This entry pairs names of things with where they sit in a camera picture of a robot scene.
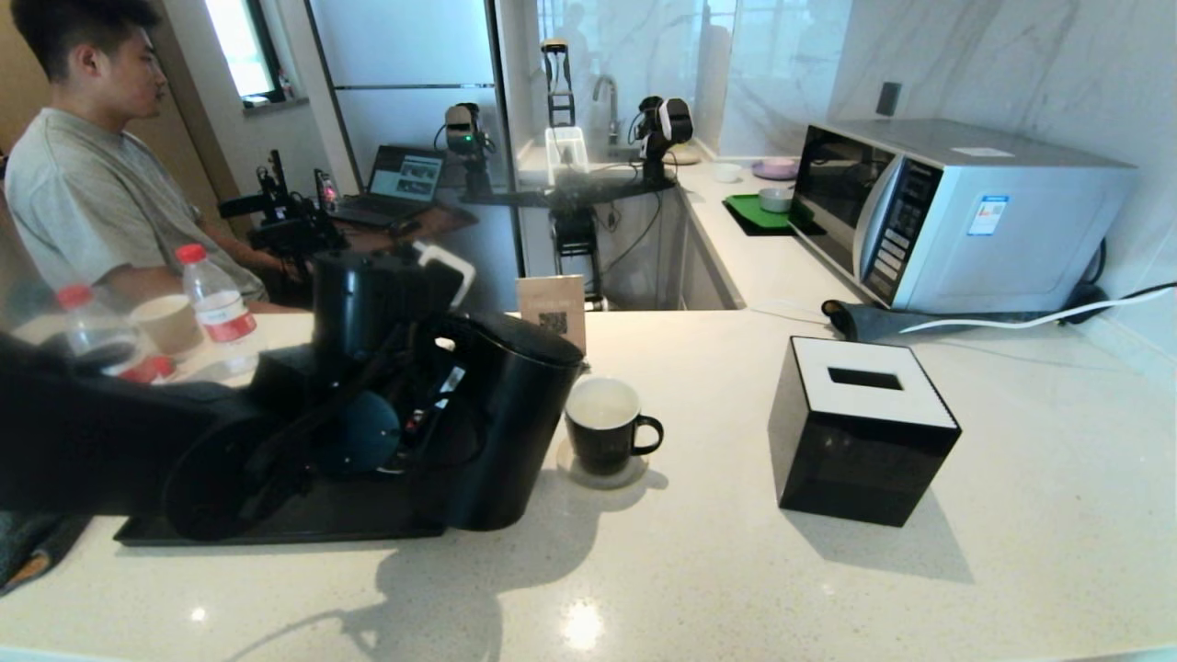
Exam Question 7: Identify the black electric kettle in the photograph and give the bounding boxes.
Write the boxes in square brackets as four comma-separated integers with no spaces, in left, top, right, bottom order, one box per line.
[414,311,588,532]

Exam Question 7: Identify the black serving tray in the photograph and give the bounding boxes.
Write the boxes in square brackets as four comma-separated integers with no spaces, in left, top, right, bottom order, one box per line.
[112,460,451,548]

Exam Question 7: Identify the QR code acrylic sign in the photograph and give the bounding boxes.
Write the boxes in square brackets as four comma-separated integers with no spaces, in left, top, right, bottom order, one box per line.
[517,274,589,356]

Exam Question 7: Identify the brown wooden desk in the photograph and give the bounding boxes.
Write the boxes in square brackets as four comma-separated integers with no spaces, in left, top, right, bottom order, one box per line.
[313,202,479,309]

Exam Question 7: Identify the black mug white inside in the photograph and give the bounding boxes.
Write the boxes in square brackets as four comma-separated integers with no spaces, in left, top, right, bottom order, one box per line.
[565,377,665,477]

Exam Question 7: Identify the clear water bottle red cap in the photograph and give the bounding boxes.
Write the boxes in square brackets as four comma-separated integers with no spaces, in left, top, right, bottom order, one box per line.
[175,244,260,371]
[55,285,139,378]

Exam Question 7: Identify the black laptop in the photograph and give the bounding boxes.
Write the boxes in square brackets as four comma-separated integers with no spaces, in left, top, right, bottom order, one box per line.
[331,144,449,228]

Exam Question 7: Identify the white plastic rack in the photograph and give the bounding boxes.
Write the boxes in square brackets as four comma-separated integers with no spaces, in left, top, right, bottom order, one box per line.
[545,126,590,188]

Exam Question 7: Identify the silver refrigerator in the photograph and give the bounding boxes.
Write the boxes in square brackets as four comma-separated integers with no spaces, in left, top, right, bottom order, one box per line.
[306,0,520,314]

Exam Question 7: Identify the chrome sink faucet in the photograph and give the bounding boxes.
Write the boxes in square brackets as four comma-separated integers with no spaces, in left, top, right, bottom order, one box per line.
[593,74,622,151]

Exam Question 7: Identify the person in grey t-shirt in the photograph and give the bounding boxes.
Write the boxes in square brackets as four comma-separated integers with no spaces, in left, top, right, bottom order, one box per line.
[5,0,314,309]

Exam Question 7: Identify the green tray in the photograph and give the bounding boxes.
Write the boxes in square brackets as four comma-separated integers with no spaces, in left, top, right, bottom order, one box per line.
[722,194,824,240]

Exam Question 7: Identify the dark grey towel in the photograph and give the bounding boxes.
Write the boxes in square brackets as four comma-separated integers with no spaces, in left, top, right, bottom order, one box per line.
[0,510,93,597]

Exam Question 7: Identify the black tissue box white lid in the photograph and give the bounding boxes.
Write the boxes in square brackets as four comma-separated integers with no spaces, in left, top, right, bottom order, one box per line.
[768,337,964,528]

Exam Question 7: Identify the silver microwave oven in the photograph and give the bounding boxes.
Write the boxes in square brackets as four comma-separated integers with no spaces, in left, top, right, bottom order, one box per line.
[792,118,1139,317]

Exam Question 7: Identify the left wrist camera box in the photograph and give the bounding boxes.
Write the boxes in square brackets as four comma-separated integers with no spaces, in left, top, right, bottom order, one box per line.
[409,241,479,314]

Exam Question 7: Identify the black ladder-shaped frame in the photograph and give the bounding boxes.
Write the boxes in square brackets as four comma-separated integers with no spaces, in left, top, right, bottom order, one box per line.
[541,38,577,128]

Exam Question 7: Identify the window with black frame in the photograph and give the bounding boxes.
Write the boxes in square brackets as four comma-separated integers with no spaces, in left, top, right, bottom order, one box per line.
[204,0,288,109]

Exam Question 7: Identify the white power cable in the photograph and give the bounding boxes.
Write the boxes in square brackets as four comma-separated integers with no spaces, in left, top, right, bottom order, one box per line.
[897,285,1177,337]

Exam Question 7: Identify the black power cable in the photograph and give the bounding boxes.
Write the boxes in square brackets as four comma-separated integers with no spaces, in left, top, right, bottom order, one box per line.
[1067,241,1177,314]

